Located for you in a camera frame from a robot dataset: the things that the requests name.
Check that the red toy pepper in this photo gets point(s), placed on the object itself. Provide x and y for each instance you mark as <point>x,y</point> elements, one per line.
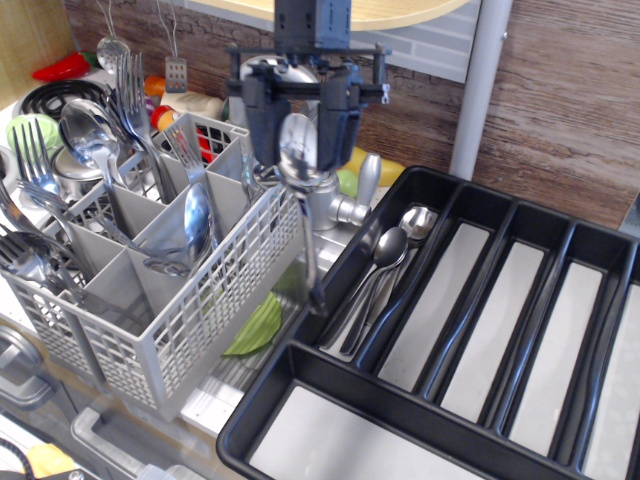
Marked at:
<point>71,67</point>

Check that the tall fork in basket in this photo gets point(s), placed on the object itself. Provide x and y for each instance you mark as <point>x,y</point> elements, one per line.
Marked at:
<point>131,107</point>

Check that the black stove burner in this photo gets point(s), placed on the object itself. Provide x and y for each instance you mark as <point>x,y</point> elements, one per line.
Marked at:
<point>50,99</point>

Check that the hanging small metal spatula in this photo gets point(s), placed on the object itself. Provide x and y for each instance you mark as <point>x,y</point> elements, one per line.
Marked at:
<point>176,70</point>

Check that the grey metal pole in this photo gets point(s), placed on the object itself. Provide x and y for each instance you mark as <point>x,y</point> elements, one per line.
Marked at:
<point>490,36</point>

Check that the big serving spoon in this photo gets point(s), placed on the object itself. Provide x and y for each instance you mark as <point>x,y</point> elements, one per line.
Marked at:
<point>87,133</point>

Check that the large spoon in basket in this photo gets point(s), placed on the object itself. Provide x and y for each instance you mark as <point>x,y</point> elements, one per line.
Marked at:
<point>197,219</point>

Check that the fork in basket back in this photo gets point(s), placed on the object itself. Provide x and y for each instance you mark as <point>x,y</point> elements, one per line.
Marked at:
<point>195,171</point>

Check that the grey plastic cutlery basket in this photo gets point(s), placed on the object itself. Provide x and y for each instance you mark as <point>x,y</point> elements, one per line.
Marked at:
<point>164,333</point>

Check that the shiny spoon in tray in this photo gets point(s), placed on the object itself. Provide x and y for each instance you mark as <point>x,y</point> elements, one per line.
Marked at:
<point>417,221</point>

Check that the hanging slotted ladle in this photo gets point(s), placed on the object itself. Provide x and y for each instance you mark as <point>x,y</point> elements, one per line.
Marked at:
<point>111,47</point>

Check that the spoon at basket corner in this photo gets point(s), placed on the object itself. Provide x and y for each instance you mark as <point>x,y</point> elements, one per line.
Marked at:
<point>255,177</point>

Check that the green toy cabbage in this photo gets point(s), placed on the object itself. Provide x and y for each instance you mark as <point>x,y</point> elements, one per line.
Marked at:
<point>31,123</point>

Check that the small steel spoon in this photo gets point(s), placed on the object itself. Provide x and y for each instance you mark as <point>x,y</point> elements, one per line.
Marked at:
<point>299,172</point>

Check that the silver sink faucet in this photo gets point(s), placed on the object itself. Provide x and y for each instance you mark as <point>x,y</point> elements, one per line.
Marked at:
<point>342,197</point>

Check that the wooden shelf board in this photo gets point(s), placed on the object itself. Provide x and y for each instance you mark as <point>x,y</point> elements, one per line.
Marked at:
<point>365,15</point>

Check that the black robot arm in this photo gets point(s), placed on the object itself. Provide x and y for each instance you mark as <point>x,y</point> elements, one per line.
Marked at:
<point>311,60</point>

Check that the green leaf in sink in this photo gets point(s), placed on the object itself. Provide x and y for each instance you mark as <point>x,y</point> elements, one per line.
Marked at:
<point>261,327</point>

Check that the black cutlery tray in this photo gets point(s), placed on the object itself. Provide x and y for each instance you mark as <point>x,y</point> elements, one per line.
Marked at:
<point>509,350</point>

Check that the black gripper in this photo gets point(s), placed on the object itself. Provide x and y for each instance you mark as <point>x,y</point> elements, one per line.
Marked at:
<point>314,33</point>

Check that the fork at left edge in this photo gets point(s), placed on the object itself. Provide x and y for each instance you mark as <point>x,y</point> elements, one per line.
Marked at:
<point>38,182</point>

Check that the fork head lower left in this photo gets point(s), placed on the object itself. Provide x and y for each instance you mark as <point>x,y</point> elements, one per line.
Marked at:
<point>39,259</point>

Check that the dark spoon in tray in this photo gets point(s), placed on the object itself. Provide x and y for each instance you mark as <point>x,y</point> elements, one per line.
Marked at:
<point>388,253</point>

